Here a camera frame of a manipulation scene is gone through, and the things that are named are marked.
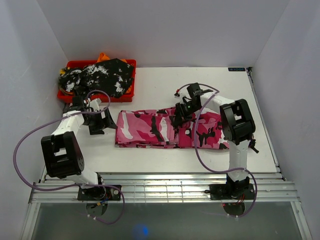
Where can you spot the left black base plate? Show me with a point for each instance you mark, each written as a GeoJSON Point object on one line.
{"type": "Point", "coordinates": [110, 192]}

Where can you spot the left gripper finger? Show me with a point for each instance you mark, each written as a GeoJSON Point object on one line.
{"type": "Point", "coordinates": [108, 121]}
{"type": "Point", "coordinates": [95, 131]}

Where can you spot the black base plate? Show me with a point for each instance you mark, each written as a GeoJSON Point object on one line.
{"type": "Point", "coordinates": [223, 192]}
{"type": "Point", "coordinates": [110, 192]}

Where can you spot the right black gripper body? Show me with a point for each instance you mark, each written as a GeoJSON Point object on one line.
{"type": "Point", "coordinates": [188, 109]}

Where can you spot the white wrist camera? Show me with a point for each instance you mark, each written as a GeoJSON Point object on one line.
{"type": "Point", "coordinates": [179, 96]}
{"type": "Point", "coordinates": [93, 105]}

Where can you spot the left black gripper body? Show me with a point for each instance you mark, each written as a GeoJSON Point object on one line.
{"type": "Point", "coordinates": [96, 120]}

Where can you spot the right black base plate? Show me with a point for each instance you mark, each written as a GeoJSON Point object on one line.
{"type": "Point", "coordinates": [223, 192]}

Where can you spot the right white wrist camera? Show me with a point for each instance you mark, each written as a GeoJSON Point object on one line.
{"type": "Point", "coordinates": [179, 96]}

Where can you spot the aluminium frame rail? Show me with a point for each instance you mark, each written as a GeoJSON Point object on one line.
{"type": "Point", "coordinates": [173, 188]}

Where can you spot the pink camouflage trousers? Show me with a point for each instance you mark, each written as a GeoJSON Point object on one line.
{"type": "Point", "coordinates": [153, 128]}

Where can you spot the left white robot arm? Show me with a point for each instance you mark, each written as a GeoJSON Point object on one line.
{"type": "Point", "coordinates": [61, 151]}

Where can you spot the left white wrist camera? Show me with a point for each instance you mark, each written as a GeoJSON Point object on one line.
{"type": "Point", "coordinates": [93, 105]}

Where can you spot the small blue table label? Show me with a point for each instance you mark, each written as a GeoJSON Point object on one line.
{"type": "Point", "coordinates": [236, 69]}

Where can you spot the black white camouflage trousers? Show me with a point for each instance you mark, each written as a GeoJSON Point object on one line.
{"type": "Point", "coordinates": [100, 78]}

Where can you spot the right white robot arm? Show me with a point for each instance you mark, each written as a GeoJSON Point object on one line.
{"type": "Point", "coordinates": [238, 127]}

